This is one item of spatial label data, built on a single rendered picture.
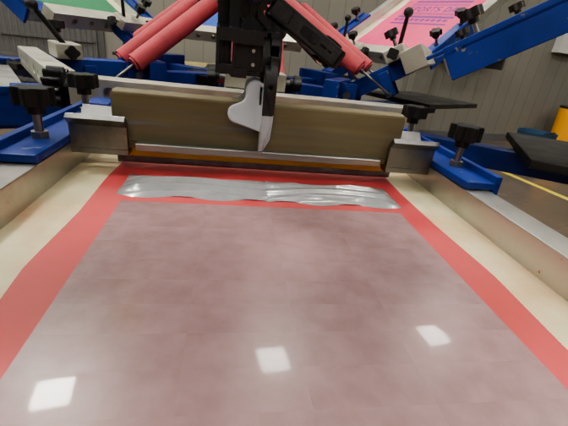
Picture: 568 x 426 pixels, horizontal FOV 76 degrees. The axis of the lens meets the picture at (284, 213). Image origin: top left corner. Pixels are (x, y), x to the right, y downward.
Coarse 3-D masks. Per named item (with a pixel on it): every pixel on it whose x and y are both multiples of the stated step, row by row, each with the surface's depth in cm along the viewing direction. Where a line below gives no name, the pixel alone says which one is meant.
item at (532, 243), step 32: (64, 160) 46; (0, 192) 33; (32, 192) 39; (448, 192) 51; (480, 192) 47; (0, 224) 33; (480, 224) 44; (512, 224) 40; (544, 224) 40; (512, 256) 39; (544, 256) 35
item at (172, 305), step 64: (64, 256) 31; (128, 256) 32; (192, 256) 33; (256, 256) 34; (0, 320) 24; (64, 320) 24; (128, 320) 25; (192, 320) 26; (256, 320) 26; (0, 384) 20; (64, 384) 20; (128, 384) 21; (192, 384) 21; (256, 384) 22
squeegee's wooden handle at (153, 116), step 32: (128, 96) 47; (160, 96) 48; (192, 96) 49; (224, 96) 51; (128, 128) 49; (160, 128) 49; (192, 128) 50; (224, 128) 51; (288, 128) 52; (320, 128) 52; (352, 128) 53; (384, 128) 54; (384, 160) 56
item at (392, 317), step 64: (320, 256) 35; (384, 256) 37; (448, 256) 38; (320, 320) 27; (384, 320) 28; (448, 320) 29; (512, 320) 30; (320, 384) 22; (384, 384) 22; (448, 384) 23; (512, 384) 24
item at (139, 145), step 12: (144, 144) 49; (156, 144) 49; (168, 144) 50; (180, 144) 51; (228, 156) 51; (240, 156) 51; (252, 156) 51; (264, 156) 52; (276, 156) 52; (288, 156) 52; (300, 156) 52; (312, 156) 53; (324, 156) 53; (336, 156) 53; (348, 156) 54; (360, 156) 55
